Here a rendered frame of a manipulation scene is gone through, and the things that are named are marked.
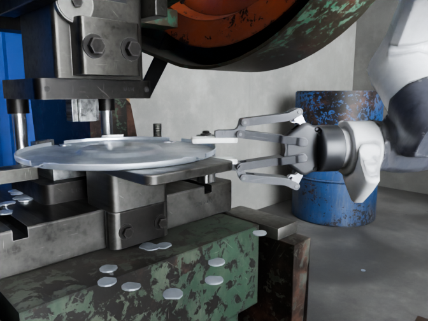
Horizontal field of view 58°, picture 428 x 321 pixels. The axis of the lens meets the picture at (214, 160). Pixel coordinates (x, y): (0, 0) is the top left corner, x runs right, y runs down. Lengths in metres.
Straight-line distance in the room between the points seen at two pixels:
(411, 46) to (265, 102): 2.28
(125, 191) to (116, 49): 0.21
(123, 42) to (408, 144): 0.45
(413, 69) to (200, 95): 1.89
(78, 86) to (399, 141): 0.49
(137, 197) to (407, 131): 0.40
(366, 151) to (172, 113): 1.76
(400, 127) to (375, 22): 3.40
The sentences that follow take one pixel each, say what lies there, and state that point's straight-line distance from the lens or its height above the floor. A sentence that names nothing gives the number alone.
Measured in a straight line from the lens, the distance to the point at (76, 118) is 0.69.
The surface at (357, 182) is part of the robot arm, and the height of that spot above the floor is 0.74.
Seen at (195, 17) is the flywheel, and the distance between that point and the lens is 0.99.
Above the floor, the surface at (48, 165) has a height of 0.78.
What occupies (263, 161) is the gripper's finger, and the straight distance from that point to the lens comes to 0.61.
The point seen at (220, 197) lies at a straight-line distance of 0.73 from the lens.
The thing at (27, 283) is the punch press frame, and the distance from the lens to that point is 0.54.
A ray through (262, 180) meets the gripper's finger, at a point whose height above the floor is 0.73.
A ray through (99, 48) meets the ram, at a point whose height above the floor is 0.93.
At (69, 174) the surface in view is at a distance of 0.66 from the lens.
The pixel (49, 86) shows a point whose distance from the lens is 0.61.
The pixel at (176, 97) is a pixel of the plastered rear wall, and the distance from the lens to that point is 2.30.
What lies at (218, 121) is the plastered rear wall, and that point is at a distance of 2.54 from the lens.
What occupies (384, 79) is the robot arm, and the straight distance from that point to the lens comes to 0.66.
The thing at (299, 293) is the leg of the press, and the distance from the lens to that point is 0.73.
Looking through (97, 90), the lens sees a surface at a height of 0.87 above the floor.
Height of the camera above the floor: 0.87
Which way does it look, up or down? 10 degrees down
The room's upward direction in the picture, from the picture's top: straight up
